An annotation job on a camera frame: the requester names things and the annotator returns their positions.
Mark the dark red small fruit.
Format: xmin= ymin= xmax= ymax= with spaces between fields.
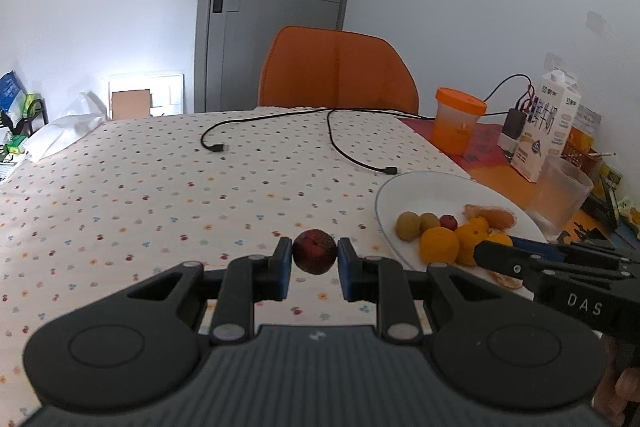
xmin=292 ymin=229 xmax=337 ymax=275

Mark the person's right hand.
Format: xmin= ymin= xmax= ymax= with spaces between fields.
xmin=592 ymin=335 xmax=640 ymax=426

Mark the black usb cable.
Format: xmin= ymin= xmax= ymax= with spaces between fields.
xmin=326 ymin=107 xmax=432 ymax=176
xmin=199 ymin=106 xmax=432 ymax=154

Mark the cardboard piece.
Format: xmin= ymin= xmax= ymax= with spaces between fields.
xmin=111 ymin=89 xmax=151 ymax=120

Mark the white plate with blue rim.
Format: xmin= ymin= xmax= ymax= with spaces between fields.
xmin=374 ymin=170 xmax=549 ymax=303

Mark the brownish green small fruit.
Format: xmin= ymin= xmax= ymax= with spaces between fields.
xmin=395 ymin=211 xmax=421 ymax=242

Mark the clear ribbed glass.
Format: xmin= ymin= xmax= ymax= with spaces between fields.
xmin=525 ymin=156 xmax=593 ymax=241

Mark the orange basket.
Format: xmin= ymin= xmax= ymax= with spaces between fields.
xmin=562 ymin=126 xmax=602 ymax=176

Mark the large orange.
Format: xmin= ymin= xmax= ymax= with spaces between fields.
xmin=454 ymin=222 xmax=488 ymax=267
xmin=419 ymin=227 xmax=460 ymax=265

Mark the white plastic bag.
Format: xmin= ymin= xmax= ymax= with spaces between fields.
xmin=24 ymin=92 xmax=107 ymax=162

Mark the blue snack bag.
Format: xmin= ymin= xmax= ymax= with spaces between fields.
xmin=0 ymin=70 xmax=26 ymax=114

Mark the orange lidded plastic cup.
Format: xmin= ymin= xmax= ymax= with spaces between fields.
xmin=430 ymin=87 xmax=487 ymax=156

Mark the red orange placemat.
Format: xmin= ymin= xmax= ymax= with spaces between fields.
xmin=398 ymin=115 xmax=612 ymax=238

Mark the white picture frame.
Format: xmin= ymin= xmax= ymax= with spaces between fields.
xmin=108 ymin=72 xmax=184 ymax=118

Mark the black power adapter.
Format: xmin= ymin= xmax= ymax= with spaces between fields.
xmin=501 ymin=107 xmax=527 ymax=140

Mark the orange chair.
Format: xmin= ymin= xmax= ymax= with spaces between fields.
xmin=258 ymin=26 xmax=419 ymax=114

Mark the white milk carton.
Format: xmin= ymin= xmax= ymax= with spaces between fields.
xmin=511 ymin=69 xmax=582 ymax=183

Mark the black metal rack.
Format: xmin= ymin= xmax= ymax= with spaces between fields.
xmin=1 ymin=96 xmax=49 ymax=138

